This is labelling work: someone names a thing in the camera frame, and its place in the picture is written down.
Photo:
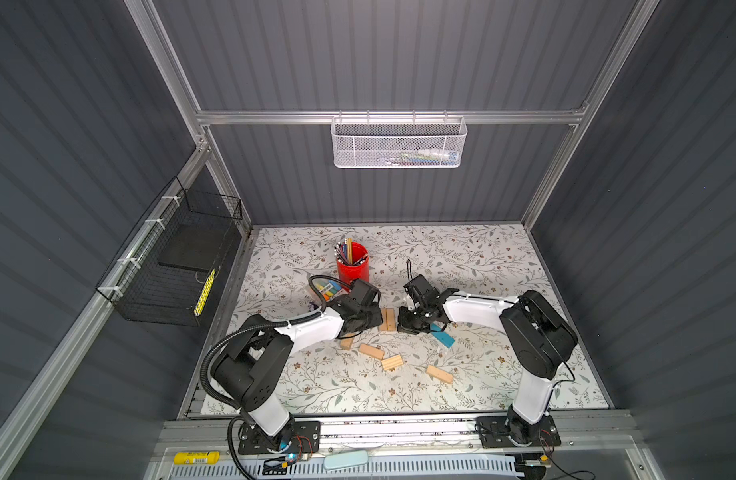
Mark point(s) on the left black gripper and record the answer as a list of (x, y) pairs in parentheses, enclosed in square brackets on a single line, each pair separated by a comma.
[(376, 315)]

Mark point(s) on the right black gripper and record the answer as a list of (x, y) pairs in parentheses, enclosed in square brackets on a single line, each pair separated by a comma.
[(403, 325)]

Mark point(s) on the numbered wood block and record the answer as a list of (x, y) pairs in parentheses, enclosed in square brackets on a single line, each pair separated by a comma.
[(440, 374)]

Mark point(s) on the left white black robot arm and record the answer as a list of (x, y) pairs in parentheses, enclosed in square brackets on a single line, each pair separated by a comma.
[(242, 370)]

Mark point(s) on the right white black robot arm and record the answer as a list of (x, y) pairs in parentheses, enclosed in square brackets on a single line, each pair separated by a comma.
[(541, 339)]

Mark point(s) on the teal wood block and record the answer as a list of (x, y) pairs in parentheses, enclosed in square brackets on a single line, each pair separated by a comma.
[(442, 336)]

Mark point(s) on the grooved wood block near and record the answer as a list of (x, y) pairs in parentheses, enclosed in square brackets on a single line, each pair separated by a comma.
[(392, 363)]

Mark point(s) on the highlighter pen pack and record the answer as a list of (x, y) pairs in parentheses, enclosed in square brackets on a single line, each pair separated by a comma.
[(329, 289)]

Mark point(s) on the red pencil cup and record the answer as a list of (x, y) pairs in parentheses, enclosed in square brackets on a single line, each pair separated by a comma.
[(351, 273)]

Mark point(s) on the coloured pencils in cup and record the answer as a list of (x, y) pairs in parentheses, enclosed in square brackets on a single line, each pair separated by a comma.
[(350, 253)]

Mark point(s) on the light blue oval pad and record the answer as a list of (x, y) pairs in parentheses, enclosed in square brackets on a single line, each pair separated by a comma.
[(346, 460)]

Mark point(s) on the pens in white basket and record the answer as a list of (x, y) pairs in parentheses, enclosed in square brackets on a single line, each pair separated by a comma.
[(425, 158)]

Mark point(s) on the yellow marker in black basket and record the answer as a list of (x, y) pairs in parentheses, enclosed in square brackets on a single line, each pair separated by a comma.
[(204, 294)]

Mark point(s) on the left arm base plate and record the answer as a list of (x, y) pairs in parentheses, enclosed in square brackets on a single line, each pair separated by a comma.
[(296, 437)]

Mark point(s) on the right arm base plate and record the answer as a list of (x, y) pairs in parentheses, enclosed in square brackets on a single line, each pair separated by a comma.
[(501, 431)]

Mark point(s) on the white wire mesh basket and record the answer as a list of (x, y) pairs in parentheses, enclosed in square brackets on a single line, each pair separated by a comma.
[(362, 142)]

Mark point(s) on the black wire wall basket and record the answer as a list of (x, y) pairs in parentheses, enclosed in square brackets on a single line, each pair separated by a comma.
[(191, 232)]

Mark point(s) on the yellow tube on front rail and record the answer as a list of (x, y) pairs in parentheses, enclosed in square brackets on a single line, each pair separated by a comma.
[(197, 458)]

